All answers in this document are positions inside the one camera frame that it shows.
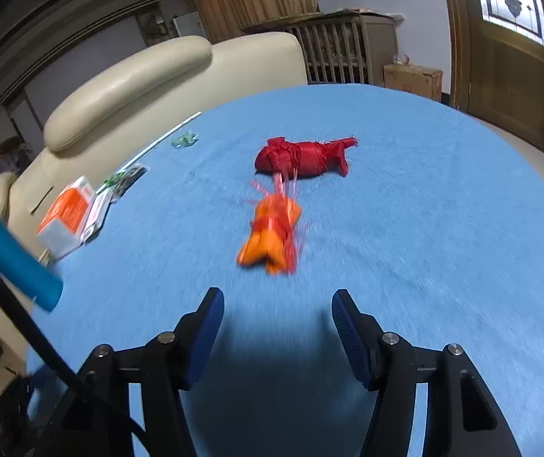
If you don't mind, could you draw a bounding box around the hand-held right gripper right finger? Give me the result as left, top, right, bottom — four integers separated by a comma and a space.
332, 289, 522, 457

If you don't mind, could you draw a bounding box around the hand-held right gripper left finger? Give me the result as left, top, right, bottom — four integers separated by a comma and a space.
34, 288, 225, 457

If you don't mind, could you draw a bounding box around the orange snack packet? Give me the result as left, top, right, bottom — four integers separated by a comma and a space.
238, 178, 307, 276

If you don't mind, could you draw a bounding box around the dark red snack packet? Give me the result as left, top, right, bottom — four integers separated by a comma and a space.
255, 137, 358, 179

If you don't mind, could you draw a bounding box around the blue tablecloth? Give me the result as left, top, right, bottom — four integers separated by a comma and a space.
24, 83, 544, 457

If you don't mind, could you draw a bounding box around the green and white packet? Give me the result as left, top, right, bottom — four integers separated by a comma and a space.
81, 164, 151, 243

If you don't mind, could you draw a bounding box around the orange and white box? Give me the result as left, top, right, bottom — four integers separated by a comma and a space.
37, 176, 96, 260

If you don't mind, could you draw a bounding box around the thin white stick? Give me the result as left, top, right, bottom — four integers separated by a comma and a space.
129, 112, 203, 167

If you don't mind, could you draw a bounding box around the teal cylinder bottle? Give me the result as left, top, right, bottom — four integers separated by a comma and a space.
0, 174, 63, 312

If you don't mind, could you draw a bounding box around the cream leather sofa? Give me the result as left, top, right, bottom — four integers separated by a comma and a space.
0, 32, 308, 401

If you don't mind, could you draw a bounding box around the cardboard box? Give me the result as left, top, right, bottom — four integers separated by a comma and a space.
383, 64, 444, 102

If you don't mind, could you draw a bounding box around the wooden slatted cabinet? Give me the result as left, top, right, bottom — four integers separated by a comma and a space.
243, 10, 399, 86

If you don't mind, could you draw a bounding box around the white appliance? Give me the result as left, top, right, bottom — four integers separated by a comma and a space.
173, 13, 207, 39

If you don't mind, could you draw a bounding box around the wooden door with glass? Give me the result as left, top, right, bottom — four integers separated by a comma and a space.
438, 0, 544, 153

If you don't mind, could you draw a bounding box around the black cable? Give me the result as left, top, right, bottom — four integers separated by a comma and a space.
0, 238, 151, 457

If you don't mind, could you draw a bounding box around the framed wall picture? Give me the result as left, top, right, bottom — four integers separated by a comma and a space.
136, 7, 177, 41

